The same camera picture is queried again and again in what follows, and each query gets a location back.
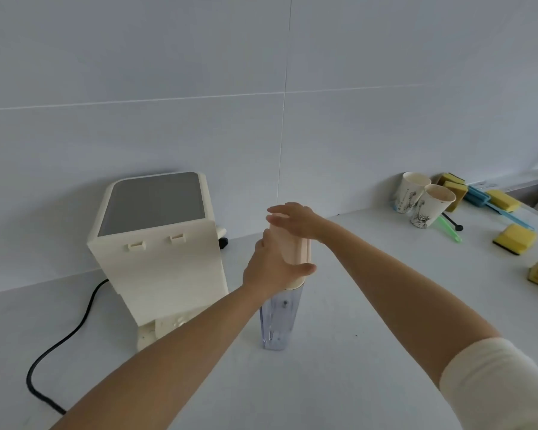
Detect cream water dispenser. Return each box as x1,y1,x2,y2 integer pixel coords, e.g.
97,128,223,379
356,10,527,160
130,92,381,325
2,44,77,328
86,172,230,352

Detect paper cup with plant print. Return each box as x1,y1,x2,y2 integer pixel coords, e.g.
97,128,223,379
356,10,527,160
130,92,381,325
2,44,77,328
410,184,456,229
393,172,432,215

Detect cream sleeve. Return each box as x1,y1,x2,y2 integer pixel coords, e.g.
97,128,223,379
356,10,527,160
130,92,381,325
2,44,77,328
438,337,538,430

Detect black power cable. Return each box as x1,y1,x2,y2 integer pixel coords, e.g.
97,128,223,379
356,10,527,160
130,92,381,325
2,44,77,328
26,278,111,416

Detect person's left forearm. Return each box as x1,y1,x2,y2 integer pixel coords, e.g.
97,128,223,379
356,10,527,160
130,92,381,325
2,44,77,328
49,284,265,430

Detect green plastic handle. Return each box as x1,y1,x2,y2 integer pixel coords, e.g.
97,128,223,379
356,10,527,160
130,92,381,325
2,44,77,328
435,215,463,244

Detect person's left hand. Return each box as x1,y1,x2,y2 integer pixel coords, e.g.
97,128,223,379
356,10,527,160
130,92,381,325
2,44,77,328
242,228,317,300

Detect blue handled sponge brush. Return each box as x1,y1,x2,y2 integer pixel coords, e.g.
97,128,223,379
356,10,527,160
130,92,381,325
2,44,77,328
464,185,535,231

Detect person's right hand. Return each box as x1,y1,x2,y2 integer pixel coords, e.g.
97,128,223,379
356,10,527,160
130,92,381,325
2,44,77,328
266,202,331,245

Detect person's right forearm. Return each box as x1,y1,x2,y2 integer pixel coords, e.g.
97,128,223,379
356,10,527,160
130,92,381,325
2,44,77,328
316,219,504,381

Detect clear bottle with pink lid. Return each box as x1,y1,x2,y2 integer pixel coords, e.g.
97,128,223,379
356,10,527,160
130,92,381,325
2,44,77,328
259,221,315,351

